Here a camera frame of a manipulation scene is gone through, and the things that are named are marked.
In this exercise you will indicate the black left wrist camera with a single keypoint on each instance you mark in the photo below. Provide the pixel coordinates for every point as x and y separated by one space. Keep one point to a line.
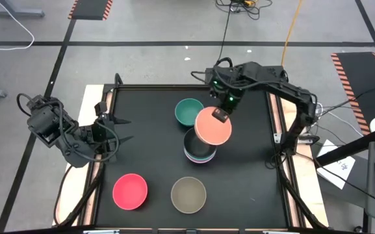
101 108

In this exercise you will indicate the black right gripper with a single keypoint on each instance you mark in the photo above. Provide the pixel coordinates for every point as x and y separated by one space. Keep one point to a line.
227 87

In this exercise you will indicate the silver metal bracket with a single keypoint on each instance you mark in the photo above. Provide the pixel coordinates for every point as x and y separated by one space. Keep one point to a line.
277 138

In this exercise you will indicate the black aluminium table frame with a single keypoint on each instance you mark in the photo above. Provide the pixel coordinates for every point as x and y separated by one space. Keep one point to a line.
158 87

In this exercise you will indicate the dark green bowl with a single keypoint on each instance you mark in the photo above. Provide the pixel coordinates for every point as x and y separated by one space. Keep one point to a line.
185 110

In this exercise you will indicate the black diagonal support beam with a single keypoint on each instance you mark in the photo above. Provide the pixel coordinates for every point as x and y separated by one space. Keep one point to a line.
353 146

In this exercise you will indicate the white paper sheet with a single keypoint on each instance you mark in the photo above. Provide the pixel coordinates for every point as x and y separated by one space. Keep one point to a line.
336 169

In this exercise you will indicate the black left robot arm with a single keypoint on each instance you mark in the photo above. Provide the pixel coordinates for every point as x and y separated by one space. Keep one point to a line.
44 125

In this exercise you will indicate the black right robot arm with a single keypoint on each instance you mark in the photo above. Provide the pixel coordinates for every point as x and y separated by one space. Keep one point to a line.
288 91

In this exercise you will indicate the black hazard-striped floor mat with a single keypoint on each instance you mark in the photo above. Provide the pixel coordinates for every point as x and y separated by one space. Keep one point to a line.
359 84
89 9

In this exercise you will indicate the taupe bowl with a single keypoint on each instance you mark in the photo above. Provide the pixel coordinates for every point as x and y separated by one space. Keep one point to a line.
188 195

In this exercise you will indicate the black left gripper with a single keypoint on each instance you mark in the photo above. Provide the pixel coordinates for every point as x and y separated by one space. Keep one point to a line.
109 136

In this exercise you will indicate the red bowl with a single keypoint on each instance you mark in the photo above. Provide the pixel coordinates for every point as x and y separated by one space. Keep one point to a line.
130 191

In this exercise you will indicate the blue bowl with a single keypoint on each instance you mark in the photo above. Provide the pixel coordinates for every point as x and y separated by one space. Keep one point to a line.
200 160

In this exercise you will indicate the peach orange bowl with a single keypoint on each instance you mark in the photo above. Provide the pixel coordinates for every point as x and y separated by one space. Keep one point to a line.
211 130

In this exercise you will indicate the black bowl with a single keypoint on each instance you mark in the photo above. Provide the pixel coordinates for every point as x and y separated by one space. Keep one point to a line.
195 146

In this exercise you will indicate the magenta bowl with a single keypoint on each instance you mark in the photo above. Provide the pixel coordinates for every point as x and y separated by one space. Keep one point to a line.
200 162

